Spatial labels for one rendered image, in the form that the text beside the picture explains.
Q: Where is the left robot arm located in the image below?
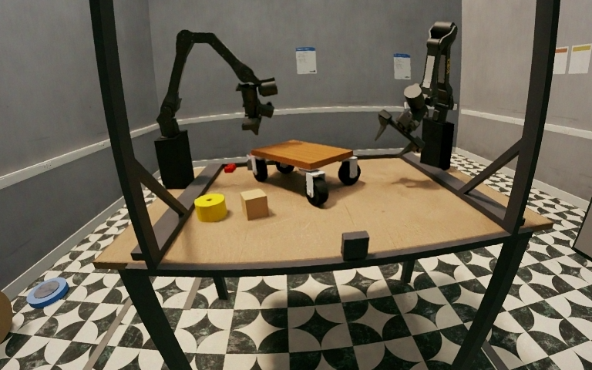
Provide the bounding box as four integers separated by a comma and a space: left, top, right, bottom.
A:
156, 29, 278, 139

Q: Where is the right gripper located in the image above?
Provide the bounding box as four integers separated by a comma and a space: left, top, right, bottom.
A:
375, 110, 426, 159

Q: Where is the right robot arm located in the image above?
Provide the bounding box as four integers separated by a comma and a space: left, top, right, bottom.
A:
396, 21, 458, 132

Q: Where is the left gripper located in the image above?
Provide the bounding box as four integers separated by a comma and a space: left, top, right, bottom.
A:
241, 98, 262, 136

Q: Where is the small tan cardboard box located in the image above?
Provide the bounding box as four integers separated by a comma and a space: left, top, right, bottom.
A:
240, 189, 269, 220

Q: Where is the yellow cylinder with center hole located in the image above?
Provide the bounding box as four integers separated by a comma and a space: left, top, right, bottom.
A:
194, 193, 227, 223

